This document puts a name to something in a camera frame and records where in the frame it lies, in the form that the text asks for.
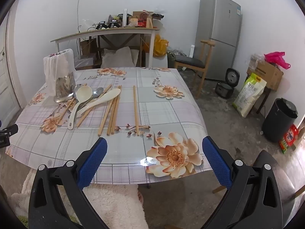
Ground red detergent packet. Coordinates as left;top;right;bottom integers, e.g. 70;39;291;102
279;124;299;153

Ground white panel door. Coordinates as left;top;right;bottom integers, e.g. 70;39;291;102
1;12;26;128

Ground lone wooden chopstick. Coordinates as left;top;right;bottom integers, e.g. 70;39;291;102
133;85;140;136

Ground red oil bottle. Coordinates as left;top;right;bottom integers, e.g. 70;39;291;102
138;10;148;27

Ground yellow plastic bag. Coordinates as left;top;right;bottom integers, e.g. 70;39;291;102
142;34;169;57

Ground cardboard box under desk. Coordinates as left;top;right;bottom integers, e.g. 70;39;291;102
80;38;98;55

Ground wooden top white desk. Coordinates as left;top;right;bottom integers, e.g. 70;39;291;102
51;27;159;68

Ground cardboard box on stand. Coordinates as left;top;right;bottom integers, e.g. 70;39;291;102
247;61;283;91

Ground cream plastic soup ladle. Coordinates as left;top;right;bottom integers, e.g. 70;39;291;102
68;85;92;130

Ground metal utensil holder with bag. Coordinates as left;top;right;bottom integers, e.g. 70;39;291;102
43;49;76;103

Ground grey white sack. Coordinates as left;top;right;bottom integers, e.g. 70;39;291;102
101;47;139;68

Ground floral plastic tablecloth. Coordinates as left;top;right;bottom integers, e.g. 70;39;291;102
6;67;210;185

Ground pink plastic bag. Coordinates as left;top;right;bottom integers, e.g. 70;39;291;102
264;52;291;69

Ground wooden chair black seat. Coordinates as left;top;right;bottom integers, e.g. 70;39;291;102
174;40;216;99

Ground black rice cooker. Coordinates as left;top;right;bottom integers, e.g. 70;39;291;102
214;68;240;99

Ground black trash bin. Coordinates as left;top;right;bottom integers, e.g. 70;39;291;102
262;98;298;143

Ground metal spoon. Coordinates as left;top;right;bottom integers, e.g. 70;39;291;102
79;87;104;110
73;84;86;100

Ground yellow white rice bag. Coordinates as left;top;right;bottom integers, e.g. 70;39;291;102
233;73;267;118

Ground silver refrigerator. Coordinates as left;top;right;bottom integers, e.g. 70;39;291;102
193;0;242;81

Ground cream plastic rice paddle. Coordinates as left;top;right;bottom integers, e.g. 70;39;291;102
76;88;121;117

